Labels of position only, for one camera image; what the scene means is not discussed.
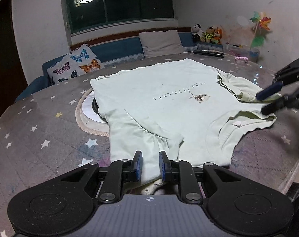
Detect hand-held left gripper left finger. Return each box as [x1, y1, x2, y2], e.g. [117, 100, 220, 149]
[61, 150, 143, 203]

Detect dark window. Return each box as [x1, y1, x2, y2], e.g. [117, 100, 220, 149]
[64, 0, 177, 36]

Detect pale green shirt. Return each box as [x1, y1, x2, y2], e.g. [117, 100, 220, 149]
[90, 58, 282, 194]

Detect clear plastic storage box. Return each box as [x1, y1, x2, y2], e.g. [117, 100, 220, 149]
[223, 43, 260, 63]

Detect beige pillow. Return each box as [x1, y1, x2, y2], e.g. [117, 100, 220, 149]
[139, 30, 184, 58]

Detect orange fox plush toy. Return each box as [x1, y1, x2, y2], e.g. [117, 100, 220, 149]
[212, 27, 224, 44]

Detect butterfly print pillow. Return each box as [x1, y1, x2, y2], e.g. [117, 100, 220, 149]
[46, 44, 105, 85]

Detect round black induction cooktop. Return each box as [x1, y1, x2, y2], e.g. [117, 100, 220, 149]
[92, 98, 108, 124]

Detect brown bear plush toy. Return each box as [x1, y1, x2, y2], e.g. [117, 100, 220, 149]
[201, 26, 215, 43]

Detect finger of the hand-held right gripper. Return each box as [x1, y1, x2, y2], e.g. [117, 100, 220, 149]
[261, 84, 299, 116]
[256, 57, 299, 102]

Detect long black remote control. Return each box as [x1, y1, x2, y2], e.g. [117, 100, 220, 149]
[193, 50, 224, 58]

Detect panda plush toy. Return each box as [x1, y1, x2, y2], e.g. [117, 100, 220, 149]
[191, 23, 205, 42]

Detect colourful pinwheel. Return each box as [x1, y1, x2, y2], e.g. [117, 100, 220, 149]
[249, 11, 272, 50]

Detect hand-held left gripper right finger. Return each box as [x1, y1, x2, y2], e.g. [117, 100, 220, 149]
[159, 150, 239, 204]

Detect blue sofa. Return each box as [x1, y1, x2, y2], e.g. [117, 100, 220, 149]
[15, 31, 224, 102]

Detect dark plaid cloth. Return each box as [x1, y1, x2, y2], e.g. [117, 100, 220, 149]
[286, 181, 299, 237]

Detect dark wooden door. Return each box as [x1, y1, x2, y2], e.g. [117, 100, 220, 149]
[0, 0, 28, 122]

